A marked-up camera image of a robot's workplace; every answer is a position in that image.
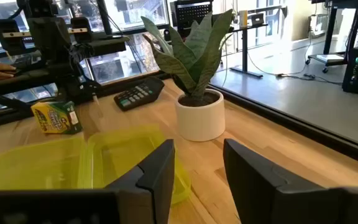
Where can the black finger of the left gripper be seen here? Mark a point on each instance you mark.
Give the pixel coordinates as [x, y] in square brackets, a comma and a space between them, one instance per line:
[8, 43]
[81, 25]

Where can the black standing desk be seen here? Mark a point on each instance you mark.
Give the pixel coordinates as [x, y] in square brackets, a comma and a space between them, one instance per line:
[245, 46]

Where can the black desk calculator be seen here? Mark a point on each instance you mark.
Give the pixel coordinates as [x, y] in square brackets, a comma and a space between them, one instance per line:
[138, 93]

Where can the green snake plant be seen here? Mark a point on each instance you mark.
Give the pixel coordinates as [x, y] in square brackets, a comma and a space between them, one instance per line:
[194, 56]

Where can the black perforated panel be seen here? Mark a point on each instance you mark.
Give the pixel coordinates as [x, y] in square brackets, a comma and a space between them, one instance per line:
[191, 15]

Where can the yellow translucent pencil case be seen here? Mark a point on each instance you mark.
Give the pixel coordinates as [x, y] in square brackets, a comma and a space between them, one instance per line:
[42, 168]

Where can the yellow green crayon box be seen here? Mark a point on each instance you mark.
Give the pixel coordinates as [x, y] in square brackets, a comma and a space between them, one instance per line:
[56, 116]

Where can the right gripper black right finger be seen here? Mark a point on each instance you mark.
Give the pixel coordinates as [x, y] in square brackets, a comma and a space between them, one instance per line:
[259, 193]

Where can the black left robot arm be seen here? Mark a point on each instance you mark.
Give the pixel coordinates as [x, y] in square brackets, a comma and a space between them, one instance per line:
[73, 81]

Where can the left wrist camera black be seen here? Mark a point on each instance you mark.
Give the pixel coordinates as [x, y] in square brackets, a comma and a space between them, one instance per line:
[39, 7]

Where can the black aluminium table frame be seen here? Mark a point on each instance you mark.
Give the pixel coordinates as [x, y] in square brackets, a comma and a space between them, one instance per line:
[291, 119]

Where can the black wheeled stand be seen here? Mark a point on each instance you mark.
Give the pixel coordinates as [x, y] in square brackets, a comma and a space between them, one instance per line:
[328, 37]

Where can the white round plant pot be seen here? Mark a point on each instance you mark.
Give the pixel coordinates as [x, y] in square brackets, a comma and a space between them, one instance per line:
[200, 121]

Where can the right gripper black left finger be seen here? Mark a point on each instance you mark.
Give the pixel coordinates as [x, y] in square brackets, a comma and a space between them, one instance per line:
[154, 186]

